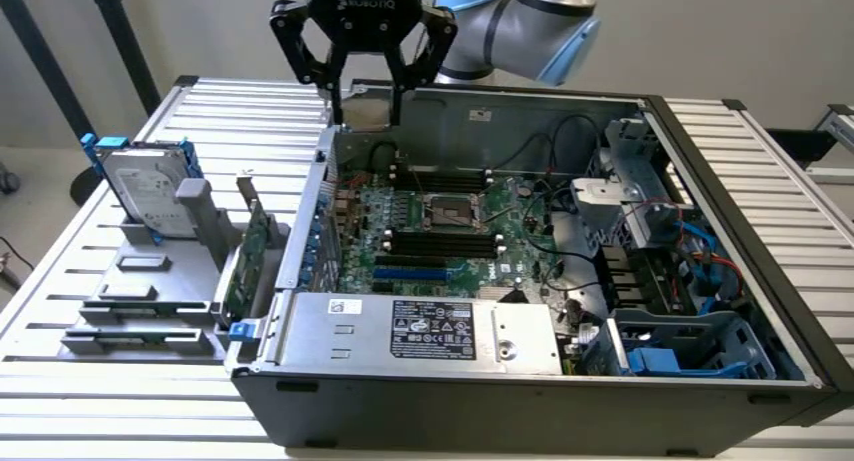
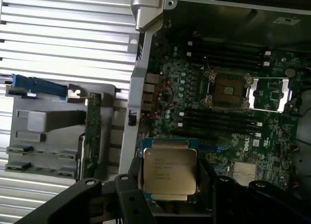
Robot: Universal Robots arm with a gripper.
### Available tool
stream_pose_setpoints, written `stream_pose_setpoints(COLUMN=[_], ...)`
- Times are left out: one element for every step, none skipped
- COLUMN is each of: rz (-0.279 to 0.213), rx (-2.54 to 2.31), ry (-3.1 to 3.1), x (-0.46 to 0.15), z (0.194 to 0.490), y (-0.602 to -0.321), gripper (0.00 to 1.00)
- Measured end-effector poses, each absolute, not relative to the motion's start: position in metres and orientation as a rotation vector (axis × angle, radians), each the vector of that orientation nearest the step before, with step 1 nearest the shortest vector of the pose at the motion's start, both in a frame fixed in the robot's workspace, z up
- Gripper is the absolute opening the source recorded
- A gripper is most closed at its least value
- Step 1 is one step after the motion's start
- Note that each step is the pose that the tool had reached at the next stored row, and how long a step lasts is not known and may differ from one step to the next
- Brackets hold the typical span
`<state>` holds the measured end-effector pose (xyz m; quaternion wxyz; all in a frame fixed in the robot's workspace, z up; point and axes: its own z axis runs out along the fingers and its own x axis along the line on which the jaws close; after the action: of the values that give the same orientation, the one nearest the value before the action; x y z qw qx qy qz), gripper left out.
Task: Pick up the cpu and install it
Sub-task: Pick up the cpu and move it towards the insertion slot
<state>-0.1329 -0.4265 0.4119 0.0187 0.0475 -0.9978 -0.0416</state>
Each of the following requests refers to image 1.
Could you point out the aluminium side table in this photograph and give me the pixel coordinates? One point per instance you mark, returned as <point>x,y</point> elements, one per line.
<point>835,141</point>

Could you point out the hard disk with blue rails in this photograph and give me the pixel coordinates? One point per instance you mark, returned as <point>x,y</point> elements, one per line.
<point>143,191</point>

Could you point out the blue expansion slot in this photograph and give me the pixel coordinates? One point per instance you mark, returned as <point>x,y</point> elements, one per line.
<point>409,273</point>

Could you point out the green graphics card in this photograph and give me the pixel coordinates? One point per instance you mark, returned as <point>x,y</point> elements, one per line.
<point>250,261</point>

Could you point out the black open PC case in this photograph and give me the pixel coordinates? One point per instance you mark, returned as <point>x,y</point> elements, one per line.
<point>508,411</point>

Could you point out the silver power supply unit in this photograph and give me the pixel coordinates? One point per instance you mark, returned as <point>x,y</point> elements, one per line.
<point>374,336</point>

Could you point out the grey parts rack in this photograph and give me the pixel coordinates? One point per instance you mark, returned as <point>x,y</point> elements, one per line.
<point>201,216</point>

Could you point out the CPU socket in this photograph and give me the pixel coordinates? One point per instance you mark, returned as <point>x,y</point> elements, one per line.
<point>449,211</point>

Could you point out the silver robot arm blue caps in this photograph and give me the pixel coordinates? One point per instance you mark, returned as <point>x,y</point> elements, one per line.
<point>521,26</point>

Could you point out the black expansion slot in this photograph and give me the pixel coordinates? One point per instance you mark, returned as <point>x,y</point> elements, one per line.
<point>409,262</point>

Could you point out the blue case latch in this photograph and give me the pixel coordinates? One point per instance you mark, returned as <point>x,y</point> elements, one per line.
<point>242,330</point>

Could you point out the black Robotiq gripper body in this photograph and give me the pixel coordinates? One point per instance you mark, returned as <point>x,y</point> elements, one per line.
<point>366,16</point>

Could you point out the green motherboard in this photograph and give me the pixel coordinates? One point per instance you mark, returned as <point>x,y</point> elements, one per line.
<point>508,216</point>

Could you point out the black stand pole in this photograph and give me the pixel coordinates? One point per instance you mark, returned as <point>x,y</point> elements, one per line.
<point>130,36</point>
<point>47,56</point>

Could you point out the grey metal disk bay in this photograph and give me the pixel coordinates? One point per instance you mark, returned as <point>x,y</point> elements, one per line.
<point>628,181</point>

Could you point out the blue plastic disk caddy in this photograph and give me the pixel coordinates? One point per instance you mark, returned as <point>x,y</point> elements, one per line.
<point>695,346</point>

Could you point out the black RAM slot bank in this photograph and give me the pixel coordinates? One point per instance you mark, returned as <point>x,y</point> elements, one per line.
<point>446,242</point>
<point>441,180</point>

